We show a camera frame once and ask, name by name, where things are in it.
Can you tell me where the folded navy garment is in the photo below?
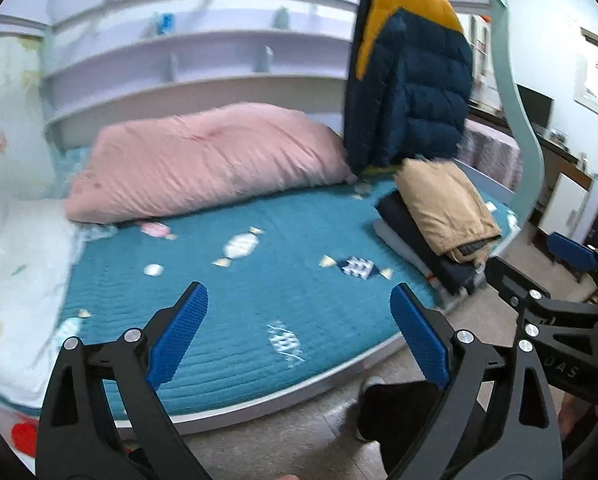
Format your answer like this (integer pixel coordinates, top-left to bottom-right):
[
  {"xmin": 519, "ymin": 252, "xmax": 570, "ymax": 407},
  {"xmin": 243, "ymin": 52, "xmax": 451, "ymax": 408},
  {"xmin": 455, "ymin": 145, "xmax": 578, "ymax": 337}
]
[{"xmin": 375, "ymin": 192, "xmax": 480, "ymax": 296}]

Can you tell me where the teal candy-print bed quilt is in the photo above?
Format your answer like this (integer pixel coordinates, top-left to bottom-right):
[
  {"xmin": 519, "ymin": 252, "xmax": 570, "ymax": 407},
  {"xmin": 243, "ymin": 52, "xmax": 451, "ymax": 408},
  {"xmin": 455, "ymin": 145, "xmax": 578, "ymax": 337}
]
[{"xmin": 54, "ymin": 170, "xmax": 522, "ymax": 416}]

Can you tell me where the lilac headboard shelf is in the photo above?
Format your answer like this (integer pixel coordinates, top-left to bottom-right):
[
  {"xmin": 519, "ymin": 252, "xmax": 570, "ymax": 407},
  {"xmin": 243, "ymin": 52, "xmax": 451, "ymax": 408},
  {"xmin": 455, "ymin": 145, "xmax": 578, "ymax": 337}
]
[{"xmin": 0, "ymin": 0, "xmax": 360, "ymax": 146}]

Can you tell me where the black monitor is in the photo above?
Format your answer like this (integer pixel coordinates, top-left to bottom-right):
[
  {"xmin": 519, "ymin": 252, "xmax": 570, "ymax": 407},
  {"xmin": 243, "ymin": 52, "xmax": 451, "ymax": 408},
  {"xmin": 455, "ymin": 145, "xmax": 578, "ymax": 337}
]
[{"xmin": 516, "ymin": 85, "xmax": 554, "ymax": 131}]

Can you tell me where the red object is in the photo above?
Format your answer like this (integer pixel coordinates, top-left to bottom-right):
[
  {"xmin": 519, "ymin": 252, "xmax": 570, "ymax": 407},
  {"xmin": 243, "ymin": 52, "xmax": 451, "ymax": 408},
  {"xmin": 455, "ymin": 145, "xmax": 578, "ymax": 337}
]
[{"xmin": 11, "ymin": 422, "xmax": 40, "ymax": 453}]

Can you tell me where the tan garment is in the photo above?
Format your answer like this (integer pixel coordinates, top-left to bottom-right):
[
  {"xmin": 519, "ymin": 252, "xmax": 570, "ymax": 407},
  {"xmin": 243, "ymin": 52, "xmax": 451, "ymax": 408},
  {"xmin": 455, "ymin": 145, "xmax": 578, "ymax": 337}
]
[{"xmin": 394, "ymin": 159, "xmax": 503, "ymax": 266}]

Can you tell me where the person's right hand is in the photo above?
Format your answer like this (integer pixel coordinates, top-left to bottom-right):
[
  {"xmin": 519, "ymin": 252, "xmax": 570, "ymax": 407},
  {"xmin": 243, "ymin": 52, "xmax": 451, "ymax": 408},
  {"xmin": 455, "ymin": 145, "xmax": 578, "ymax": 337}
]
[{"xmin": 559, "ymin": 392, "xmax": 598, "ymax": 436}]

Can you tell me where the pink patterned cloth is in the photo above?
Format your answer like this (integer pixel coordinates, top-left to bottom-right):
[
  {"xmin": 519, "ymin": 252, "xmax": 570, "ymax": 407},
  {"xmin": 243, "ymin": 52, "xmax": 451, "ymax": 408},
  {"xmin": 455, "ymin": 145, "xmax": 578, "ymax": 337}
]
[{"xmin": 459, "ymin": 119, "xmax": 524, "ymax": 193}]

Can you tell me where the navy and yellow puffer jacket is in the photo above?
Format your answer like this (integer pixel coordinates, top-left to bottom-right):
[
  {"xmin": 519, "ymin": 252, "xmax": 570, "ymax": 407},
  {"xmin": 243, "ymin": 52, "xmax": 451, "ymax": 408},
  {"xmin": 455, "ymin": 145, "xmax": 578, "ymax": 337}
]
[{"xmin": 343, "ymin": 0, "xmax": 474, "ymax": 176}]

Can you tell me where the folded light grey garment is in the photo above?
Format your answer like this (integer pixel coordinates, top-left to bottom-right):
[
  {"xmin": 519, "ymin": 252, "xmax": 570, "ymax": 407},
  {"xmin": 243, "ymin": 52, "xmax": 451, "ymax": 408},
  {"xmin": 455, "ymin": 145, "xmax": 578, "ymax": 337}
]
[{"xmin": 373, "ymin": 222, "xmax": 460, "ymax": 307}]

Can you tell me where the white printed blanket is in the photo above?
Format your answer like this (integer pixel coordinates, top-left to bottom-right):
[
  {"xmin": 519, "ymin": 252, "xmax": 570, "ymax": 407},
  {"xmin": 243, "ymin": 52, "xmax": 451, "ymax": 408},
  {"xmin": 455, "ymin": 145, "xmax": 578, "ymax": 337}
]
[{"xmin": 0, "ymin": 195, "xmax": 87, "ymax": 411}]

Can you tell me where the pink pillow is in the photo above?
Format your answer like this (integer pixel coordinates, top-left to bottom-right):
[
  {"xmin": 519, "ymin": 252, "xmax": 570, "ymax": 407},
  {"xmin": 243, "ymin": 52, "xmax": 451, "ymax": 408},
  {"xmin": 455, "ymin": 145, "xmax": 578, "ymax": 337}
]
[{"xmin": 64, "ymin": 102, "xmax": 357, "ymax": 223}]

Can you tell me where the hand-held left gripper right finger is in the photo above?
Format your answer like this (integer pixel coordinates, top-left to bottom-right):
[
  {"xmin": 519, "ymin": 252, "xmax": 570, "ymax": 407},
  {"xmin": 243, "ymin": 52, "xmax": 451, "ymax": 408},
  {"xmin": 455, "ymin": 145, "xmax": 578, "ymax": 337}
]
[{"xmin": 386, "ymin": 283, "xmax": 564, "ymax": 480}]

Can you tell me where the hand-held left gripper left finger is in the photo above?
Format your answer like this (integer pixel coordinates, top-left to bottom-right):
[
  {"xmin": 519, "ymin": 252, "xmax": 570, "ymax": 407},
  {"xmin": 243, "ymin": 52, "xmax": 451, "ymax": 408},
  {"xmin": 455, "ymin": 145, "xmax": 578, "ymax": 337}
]
[{"xmin": 35, "ymin": 281, "xmax": 214, "ymax": 480}]

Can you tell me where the wooden desk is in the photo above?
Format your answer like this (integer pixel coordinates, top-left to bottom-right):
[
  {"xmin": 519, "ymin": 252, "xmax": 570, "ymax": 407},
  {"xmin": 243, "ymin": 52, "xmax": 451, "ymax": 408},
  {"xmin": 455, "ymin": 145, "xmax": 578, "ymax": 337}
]
[{"xmin": 466, "ymin": 105, "xmax": 597, "ymax": 233}]

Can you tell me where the pale teal bed post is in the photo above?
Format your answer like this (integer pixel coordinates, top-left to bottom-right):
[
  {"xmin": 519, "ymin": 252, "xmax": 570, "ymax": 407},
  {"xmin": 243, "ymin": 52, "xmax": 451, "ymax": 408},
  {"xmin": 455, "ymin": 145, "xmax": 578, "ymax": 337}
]
[{"xmin": 459, "ymin": 0, "xmax": 544, "ymax": 211}]

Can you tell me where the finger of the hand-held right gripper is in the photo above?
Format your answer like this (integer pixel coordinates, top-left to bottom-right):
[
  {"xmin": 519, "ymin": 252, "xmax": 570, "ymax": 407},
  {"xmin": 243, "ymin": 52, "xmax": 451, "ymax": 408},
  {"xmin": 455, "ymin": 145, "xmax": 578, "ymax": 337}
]
[
  {"xmin": 486, "ymin": 256, "xmax": 598, "ymax": 341},
  {"xmin": 547, "ymin": 232, "xmax": 598, "ymax": 306}
]

